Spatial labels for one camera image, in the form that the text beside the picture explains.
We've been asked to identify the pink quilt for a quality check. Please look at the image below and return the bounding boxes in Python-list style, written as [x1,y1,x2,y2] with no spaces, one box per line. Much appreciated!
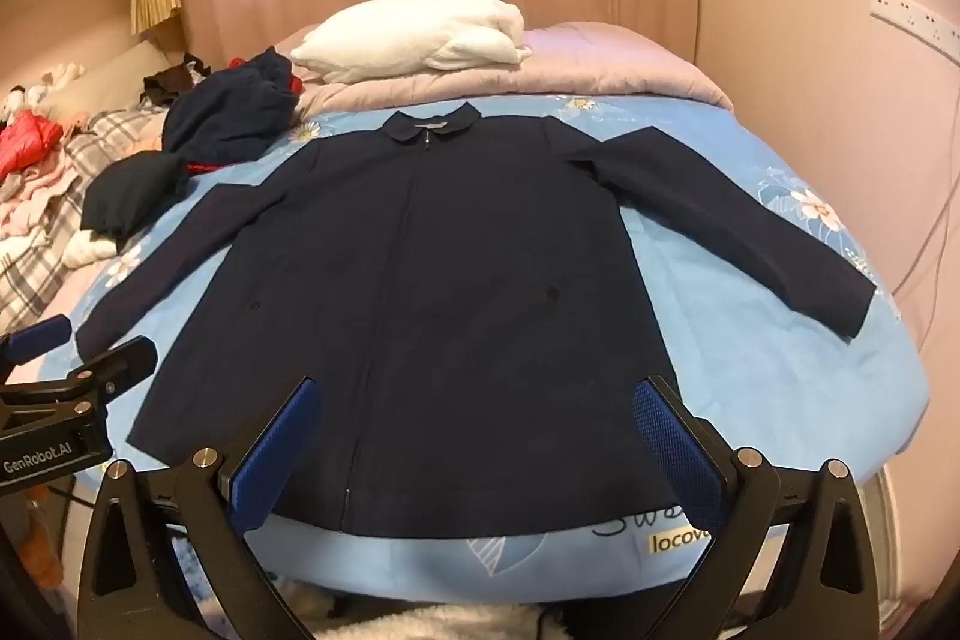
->
[274,25,736,120]

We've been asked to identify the navy garment with red lining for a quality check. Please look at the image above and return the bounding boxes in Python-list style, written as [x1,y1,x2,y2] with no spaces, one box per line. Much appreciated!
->
[161,47,301,176]

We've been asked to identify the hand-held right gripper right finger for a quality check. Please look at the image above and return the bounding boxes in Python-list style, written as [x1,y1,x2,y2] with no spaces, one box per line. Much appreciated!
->
[632,374,882,640]

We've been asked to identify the white fluffy rug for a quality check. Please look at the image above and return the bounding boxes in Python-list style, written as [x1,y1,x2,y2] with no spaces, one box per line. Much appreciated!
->
[281,584,608,640]

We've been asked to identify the dark navy cloth bundle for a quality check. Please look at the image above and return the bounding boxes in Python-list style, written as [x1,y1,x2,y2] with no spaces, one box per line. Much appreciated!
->
[81,151,190,255]

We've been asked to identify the black and brown clothes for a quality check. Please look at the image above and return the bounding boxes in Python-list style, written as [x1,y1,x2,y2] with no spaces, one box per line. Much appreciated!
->
[142,53,211,109]

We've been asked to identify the white pillow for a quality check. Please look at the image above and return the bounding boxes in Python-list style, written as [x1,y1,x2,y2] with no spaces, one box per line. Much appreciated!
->
[289,0,533,86]

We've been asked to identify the pile of pale clothes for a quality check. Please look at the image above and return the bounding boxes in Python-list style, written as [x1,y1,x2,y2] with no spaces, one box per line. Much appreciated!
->
[0,61,87,120]

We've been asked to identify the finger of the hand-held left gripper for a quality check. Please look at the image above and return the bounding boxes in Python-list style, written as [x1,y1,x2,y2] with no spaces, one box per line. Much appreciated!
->
[0,336,160,422]
[0,316,74,382]

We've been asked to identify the orange object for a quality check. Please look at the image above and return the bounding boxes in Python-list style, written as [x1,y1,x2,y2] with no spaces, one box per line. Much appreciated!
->
[19,490,61,573]

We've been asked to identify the blue floral bed sheet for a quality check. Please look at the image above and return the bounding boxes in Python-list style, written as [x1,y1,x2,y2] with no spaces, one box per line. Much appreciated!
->
[71,92,931,607]

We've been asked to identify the red puffer jacket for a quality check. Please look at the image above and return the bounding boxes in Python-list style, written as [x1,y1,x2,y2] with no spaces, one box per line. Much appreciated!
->
[0,110,65,180]

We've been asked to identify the pink garment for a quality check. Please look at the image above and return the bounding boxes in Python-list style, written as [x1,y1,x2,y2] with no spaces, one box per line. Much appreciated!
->
[0,164,83,240]

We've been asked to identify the navy zip jacket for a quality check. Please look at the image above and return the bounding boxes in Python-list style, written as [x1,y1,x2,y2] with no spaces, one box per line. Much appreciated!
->
[75,111,878,540]

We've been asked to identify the white wall socket strip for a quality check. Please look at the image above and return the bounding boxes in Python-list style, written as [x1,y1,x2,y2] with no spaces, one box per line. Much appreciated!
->
[870,0,960,41]

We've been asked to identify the plaid blanket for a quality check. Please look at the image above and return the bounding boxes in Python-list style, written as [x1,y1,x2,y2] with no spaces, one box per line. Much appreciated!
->
[0,107,170,330]

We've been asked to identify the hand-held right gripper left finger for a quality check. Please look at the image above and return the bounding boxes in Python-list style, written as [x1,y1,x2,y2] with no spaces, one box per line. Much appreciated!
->
[75,374,323,640]

